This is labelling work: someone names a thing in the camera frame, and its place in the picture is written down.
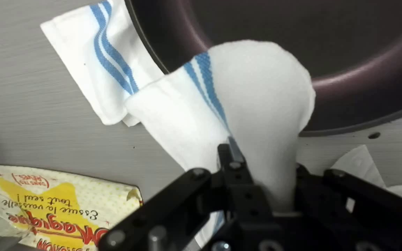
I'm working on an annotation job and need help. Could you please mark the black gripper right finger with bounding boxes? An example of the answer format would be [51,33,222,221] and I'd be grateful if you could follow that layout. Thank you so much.
[293,161,402,251]

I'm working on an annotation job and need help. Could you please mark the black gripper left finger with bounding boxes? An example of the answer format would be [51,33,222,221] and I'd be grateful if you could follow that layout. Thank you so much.
[96,142,276,251]

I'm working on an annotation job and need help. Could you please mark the white blue-striped kitchen towel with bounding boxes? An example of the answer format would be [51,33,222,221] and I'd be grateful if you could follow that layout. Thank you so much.
[123,39,402,251]

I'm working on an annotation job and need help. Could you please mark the dark nonstick frying pan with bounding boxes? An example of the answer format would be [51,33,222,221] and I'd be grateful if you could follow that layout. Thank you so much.
[125,0,402,138]

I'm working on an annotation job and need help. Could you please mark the folded white blue-striped towel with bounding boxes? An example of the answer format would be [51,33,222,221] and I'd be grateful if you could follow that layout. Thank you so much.
[39,0,167,128]

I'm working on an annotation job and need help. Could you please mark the yellow printed package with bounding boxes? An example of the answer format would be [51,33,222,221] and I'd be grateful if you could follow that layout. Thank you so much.
[0,163,145,251]

